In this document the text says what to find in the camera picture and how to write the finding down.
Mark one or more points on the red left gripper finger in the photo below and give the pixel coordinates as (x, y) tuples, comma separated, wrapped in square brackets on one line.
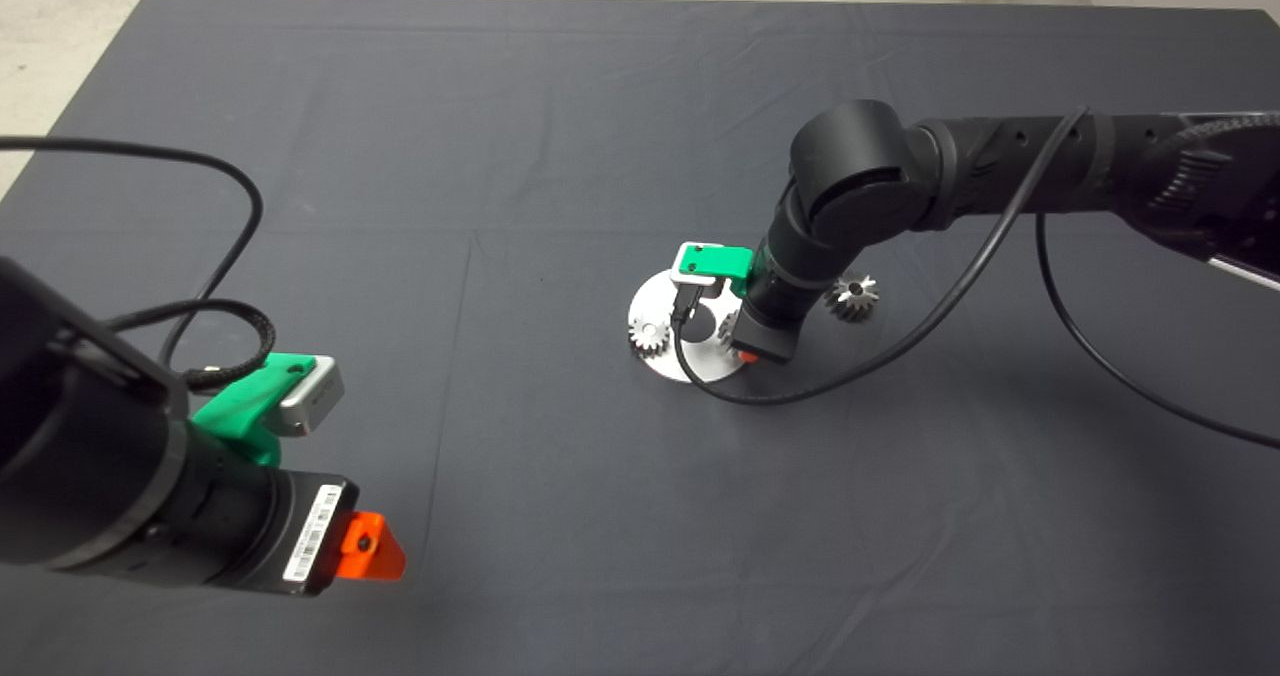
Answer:
[(375, 554)]

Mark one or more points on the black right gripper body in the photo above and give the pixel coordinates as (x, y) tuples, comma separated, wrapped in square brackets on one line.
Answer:
[(768, 336)]

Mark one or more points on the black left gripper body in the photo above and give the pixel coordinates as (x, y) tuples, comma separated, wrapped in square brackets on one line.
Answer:
[(305, 531)]

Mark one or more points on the small steel gear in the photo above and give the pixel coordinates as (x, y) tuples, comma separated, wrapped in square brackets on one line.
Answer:
[(728, 328), (645, 341)]

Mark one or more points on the large steel gear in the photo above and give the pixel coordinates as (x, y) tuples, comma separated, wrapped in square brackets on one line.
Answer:
[(858, 301)]

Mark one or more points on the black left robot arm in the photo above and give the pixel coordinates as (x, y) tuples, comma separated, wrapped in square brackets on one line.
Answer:
[(80, 456)]

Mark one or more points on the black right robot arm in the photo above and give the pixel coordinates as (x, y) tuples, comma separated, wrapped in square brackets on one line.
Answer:
[(1000, 166)]

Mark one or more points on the round metal plate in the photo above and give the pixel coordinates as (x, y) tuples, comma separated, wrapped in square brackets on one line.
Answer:
[(655, 301)]

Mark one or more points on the dark grey table cloth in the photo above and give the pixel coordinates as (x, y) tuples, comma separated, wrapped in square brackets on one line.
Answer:
[(550, 506)]

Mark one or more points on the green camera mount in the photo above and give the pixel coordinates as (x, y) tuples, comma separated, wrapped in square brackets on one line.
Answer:
[(235, 418), (725, 261)]

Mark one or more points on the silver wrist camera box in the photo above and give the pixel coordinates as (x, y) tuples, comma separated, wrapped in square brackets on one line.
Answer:
[(690, 274), (312, 398)]

